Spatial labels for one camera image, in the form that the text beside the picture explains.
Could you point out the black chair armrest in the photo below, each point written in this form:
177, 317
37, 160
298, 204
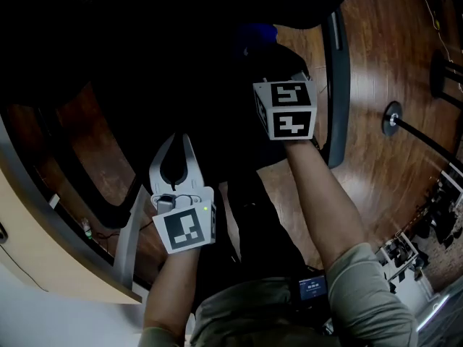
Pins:
108, 217
338, 85

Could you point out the person's grey-green sweatshirt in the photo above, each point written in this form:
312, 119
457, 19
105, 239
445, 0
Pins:
361, 302

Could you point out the small screen device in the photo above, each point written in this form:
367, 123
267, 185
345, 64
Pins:
313, 287

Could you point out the blue cloth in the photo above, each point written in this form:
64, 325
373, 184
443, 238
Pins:
255, 38

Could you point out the black pole with round base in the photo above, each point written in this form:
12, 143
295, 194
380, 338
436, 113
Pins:
392, 118

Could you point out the white frame rack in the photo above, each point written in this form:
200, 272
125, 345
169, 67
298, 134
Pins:
384, 257

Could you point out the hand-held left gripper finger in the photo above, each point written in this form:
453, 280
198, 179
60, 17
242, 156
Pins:
195, 172
155, 172

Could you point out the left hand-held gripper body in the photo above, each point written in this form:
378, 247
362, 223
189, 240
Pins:
184, 228

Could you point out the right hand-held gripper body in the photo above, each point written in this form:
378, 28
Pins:
289, 110

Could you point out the glowing light strip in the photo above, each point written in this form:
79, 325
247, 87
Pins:
434, 312

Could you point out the grey metal desk leg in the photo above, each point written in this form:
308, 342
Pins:
126, 244

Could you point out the clear plastic bottle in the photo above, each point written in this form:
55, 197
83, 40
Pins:
87, 230

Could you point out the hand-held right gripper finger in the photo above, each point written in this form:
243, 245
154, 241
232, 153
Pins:
287, 65

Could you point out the black chair seat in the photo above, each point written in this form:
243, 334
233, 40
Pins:
188, 96

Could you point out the person's left forearm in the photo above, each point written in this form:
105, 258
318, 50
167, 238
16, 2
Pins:
170, 291

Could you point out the person's right forearm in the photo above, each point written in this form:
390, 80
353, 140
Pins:
322, 201

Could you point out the person's black trousers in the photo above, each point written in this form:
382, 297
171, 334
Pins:
260, 230

